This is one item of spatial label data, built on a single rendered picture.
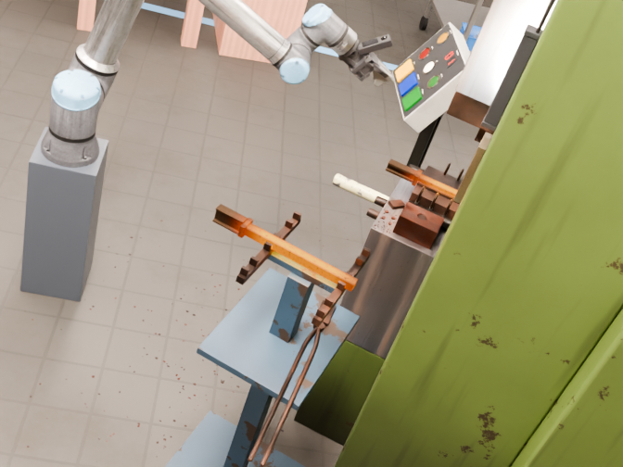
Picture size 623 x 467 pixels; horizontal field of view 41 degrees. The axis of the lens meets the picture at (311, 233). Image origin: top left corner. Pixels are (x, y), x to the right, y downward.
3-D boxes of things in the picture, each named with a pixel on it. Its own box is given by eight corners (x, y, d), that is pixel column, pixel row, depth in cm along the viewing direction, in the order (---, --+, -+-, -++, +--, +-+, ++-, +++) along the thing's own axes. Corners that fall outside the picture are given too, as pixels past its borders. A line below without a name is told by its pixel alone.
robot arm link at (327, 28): (299, 15, 270) (322, -6, 266) (326, 40, 276) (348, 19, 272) (299, 29, 263) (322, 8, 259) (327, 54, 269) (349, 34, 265)
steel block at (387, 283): (328, 331, 267) (370, 227, 240) (365, 267, 296) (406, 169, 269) (489, 410, 259) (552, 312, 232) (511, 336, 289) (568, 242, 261)
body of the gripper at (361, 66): (361, 71, 283) (336, 50, 278) (379, 56, 280) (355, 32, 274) (362, 83, 277) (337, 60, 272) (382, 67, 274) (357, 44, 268)
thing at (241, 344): (196, 352, 213) (197, 347, 212) (268, 272, 244) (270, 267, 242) (297, 410, 207) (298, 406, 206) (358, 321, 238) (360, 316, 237)
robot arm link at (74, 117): (42, 132, 268) (45, 86, 258) (57, 106, 282) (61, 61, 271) (89, 144, 270) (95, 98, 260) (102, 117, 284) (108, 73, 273)
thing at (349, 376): (292, 421, 296) (328, 332, 267) (329, 354, 325) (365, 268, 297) (437, 494, 288) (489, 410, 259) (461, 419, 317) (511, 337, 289)
